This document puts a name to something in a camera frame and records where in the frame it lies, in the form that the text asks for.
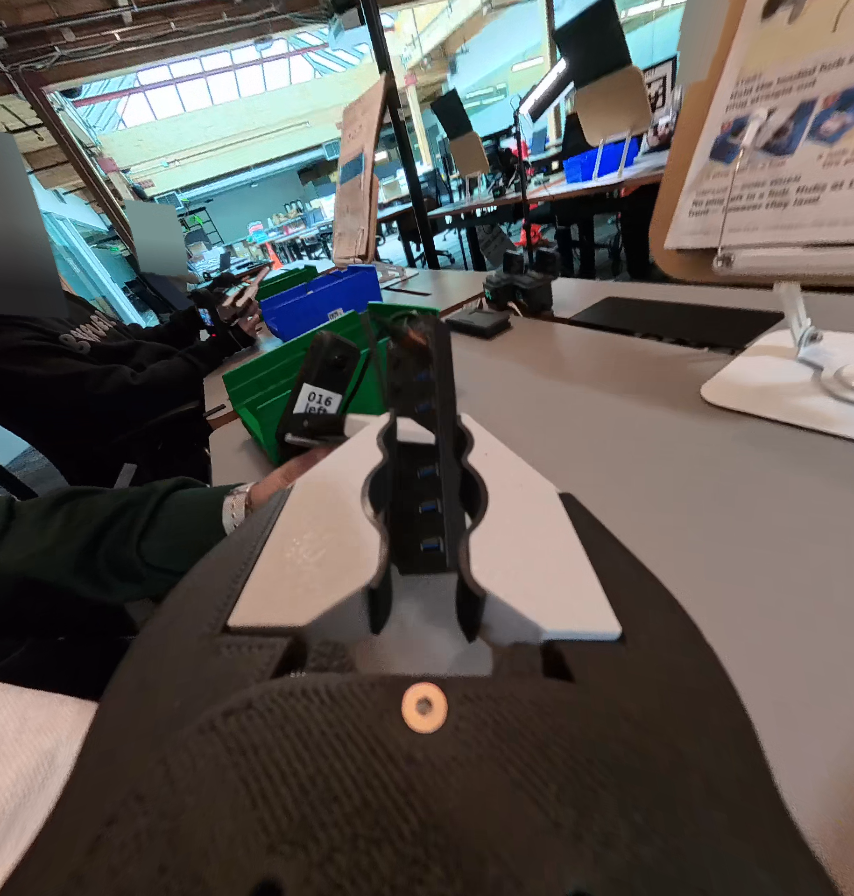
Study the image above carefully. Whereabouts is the wooden document board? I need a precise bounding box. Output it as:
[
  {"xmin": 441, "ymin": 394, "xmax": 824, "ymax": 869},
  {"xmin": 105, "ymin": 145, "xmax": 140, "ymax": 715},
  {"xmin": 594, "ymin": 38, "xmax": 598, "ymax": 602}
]
[{"xmin": 649, "ymin": 0, "xmax": 854, "ymax": 288}]

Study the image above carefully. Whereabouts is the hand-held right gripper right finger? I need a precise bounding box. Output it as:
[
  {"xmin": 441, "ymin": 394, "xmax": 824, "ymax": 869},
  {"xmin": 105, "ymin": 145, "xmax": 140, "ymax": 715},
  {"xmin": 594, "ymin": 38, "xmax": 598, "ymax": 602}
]
[{"xmin": 456, "ymin": 413, "xmax": 623, "ymax": 645}]

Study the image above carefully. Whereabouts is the small wooden board stand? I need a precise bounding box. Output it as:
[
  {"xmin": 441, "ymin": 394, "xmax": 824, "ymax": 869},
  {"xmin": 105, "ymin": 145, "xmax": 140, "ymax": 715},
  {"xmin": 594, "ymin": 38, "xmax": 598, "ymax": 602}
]
[{"xmin": 574, "ymin": 66, "xmax": 654, "ymax": 185}]

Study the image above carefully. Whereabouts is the black desk pad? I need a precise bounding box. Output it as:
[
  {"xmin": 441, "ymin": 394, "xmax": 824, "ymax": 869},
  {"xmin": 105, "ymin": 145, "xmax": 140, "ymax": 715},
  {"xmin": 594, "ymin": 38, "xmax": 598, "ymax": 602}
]
[{"xmin": 570, "ymin": 297, "xmax": 785, "ymax": 355}]

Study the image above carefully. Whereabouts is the white light bar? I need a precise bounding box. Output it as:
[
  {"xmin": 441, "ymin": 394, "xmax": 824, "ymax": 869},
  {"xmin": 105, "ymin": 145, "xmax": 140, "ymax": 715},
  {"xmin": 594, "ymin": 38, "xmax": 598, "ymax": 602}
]
[{"xmin": 528, "ymin": 59, "xmax": 574, "ymax": 124}]

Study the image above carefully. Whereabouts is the blue storage bin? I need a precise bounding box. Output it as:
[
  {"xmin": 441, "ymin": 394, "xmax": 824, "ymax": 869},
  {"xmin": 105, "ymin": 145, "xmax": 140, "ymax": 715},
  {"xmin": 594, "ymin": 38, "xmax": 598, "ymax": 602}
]
[
  {"xmin": 563, "ymin": 136, "xmax": 643, "ymax": 185},
  {"xmin": 259, "ymin": 265, "xmax": 384, "ymax": 343}
]

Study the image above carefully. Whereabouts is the instruction sheet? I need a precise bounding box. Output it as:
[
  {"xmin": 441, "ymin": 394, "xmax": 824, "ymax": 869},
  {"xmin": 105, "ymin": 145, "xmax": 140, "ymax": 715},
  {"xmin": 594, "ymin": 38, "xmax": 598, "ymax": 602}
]
[{"xmin": 665, "ymin": 0, "xmax": 854, "ymax": 252}]

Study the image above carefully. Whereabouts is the person's left forearm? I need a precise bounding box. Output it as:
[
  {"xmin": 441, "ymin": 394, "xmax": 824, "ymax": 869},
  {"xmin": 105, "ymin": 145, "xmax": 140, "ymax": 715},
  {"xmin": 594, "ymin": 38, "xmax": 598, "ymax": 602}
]
[{"xmin": 0, "ymin": 476, "xmax": 233, "ymax": 617}]

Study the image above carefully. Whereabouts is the cardboard card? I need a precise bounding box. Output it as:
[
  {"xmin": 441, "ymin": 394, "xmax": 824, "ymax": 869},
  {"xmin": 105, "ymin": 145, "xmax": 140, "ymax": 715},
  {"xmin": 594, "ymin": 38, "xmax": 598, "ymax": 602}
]
[{"xmin": 332, "ymin": 73, "xmax": 390, "ymax": 267}]

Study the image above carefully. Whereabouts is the white stand base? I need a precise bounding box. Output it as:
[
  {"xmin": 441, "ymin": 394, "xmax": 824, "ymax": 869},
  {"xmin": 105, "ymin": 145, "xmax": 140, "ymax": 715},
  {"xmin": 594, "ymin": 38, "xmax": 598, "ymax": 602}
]
[{"xmin": 701, "ymin": 280, "xmax": 854, "ymax": 446}]

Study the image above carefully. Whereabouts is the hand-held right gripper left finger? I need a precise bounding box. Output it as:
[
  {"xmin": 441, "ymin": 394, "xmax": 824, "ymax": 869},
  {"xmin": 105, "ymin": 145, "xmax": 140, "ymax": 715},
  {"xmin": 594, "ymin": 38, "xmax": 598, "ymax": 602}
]
[{"xmin": 227, "ymin": 412, "xmax": 400, "ymax": 635}]

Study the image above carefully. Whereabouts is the black flag panel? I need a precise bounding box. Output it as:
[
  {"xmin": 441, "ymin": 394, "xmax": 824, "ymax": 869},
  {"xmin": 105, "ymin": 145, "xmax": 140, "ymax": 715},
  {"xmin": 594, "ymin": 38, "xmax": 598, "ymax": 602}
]
[{"xmin": 430, "ymin": 87, "xmax": 491, "ymax": 176}]

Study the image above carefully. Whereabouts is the grey wristwatch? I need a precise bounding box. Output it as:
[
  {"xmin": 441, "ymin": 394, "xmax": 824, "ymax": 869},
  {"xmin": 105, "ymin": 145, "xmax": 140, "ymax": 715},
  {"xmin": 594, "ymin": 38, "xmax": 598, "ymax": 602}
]
[{"xmin": 222, "ymin": 482, "xmax": 257, "ymax": 537}]

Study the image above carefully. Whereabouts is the black pole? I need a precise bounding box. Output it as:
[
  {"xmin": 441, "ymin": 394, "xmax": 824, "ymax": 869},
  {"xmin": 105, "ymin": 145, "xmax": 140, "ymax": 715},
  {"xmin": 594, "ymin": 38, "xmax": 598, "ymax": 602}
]
[{"xmin": 360, "ymin": 0, "xmax": 442, "ymax": 271}]

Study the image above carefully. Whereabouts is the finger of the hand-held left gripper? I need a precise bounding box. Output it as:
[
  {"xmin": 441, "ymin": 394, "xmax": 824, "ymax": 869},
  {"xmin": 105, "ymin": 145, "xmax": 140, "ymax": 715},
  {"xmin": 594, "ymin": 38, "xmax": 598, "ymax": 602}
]
[{"xmin": 343, "ymin": 413, "xmax": 438, "ymax": 446}]

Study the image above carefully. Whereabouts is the grey desk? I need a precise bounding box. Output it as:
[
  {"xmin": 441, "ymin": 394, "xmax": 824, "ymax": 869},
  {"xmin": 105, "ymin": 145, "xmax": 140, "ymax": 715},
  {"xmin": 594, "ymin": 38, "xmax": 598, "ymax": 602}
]
[{"xmin": 206, "ymin": 269, "xmax": 854, "ymax": 896}]

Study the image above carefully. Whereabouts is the long black multiport hub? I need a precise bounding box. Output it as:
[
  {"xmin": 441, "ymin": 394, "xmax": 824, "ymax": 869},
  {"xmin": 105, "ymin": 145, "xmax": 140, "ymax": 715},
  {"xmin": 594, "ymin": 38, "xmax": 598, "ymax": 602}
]
[{"xmin": 385, "ymin": 311, "xmax": 468, "ymax": 577}]

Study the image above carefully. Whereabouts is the green plastic bin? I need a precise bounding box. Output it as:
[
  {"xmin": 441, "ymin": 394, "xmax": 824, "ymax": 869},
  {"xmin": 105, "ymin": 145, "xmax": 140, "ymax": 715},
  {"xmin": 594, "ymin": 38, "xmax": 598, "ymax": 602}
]
[{"xmin": 222, "ymin": 301, "xmax": 442, "ymax": 467}]

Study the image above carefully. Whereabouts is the person's left hand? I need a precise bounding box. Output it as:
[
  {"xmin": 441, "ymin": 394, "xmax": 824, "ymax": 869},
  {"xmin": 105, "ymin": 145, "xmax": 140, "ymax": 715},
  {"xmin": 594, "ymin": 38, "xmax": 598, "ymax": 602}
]
[{"xmin": 248, "ymin": 448, "xmax": 332, "ymax": 512}]

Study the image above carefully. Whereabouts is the small black device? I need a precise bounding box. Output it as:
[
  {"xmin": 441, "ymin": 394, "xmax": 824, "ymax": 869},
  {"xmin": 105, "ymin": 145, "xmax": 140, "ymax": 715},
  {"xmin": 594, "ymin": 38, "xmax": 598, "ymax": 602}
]
[{"xmin": 446, "ymin": 308, "xmax": 512, "ymax": 341}]

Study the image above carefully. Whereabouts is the black battery charger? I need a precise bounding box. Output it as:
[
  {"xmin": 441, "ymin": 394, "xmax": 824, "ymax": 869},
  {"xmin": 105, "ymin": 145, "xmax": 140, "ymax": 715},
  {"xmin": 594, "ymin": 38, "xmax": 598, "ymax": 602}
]
[{"xmin": 483, "ymin": 248, "xmax": 561, "ymax": 316}]

